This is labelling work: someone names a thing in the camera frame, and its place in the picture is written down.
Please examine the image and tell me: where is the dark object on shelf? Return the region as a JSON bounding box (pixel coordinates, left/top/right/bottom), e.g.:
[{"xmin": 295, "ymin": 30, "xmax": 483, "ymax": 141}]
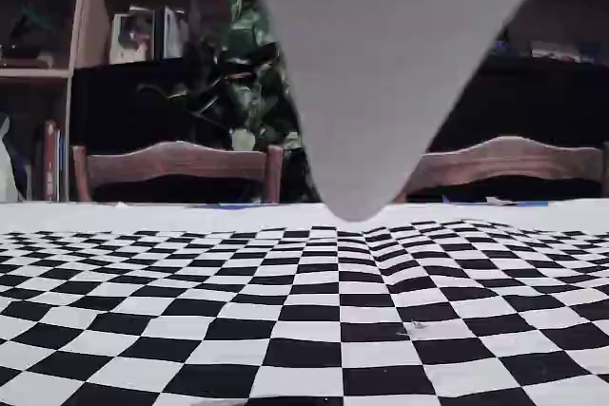
[{"xmin": 0, "ymin": 1, "xmax": 56, "ymax": 63}]

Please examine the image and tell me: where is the row of books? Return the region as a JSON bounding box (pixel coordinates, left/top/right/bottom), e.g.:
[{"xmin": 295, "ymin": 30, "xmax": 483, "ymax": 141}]
[{"xmin": 42, "ymin": 120, "xmax": 69, "ymax": 203}]

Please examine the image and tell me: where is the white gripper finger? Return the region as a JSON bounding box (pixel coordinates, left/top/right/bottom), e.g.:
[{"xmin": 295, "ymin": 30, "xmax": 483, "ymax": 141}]
[{"xmin": 227, "ymin": 0, "xmax": 570, "ymax": 223}]

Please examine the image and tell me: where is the black white checkerboard mat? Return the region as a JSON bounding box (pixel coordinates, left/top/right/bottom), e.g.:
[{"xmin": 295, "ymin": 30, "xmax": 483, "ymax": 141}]
[{"xmin": 0, "ymin": 201, "xmax": 609, "ymax": 406}]

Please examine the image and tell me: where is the white plastic bag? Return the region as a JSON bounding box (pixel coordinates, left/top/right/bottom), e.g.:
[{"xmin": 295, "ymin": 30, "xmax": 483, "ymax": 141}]
[{"xmin": 0, "ymin": 113, "xmax": 28, "ymax": 203}]

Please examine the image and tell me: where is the wide wooden shelf unit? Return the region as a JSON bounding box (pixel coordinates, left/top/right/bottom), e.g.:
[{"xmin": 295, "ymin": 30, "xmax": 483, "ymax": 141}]
[{"xmin": 75, "ymin": 0, "xmax": 609, "ymax": 69}]

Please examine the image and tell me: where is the narrow light wooden bookshelf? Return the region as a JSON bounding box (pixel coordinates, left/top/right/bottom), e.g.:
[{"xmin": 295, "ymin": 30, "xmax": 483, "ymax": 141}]
[{"xmin": 0, "ymin": 0, "xmax": 80, "ymax": 203}]

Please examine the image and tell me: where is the brown wooden chair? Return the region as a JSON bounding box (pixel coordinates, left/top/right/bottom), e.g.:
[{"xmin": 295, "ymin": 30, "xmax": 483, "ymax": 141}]
[
  {"xmin": 394, "ymin": 135, "xmax": 609, "ymax": 203},
  {"xmin": 70, "ymin": 140, "xmax": 285, "ymax": 203}
]

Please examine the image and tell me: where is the green leafy plant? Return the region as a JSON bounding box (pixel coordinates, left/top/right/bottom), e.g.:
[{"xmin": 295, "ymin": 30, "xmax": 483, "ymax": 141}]
[{"xmin": 137, "ymin": 0, "xmax": 318, "ymax": 203}]

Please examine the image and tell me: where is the white picture frame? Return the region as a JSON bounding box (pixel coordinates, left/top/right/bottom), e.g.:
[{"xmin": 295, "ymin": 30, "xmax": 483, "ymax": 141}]
[{"xmin": 109, "ymin": 9, "xmax": 156, "ymax": 65}]

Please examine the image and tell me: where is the dark white box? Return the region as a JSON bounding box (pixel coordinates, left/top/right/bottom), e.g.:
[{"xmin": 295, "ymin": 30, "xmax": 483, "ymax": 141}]
[{"xmin": 154, "ymin": 6, "xmax": 190, "ymax": 60}]

